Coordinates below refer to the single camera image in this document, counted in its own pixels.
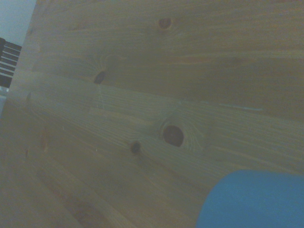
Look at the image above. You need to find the black slatted chair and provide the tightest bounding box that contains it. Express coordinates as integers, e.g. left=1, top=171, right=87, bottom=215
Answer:
left=0, top=37, right=23, bottom=89

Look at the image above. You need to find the blue enamel mug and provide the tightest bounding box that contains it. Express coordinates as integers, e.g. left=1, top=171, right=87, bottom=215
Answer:
left=195, top=169, right=304, bottom=228

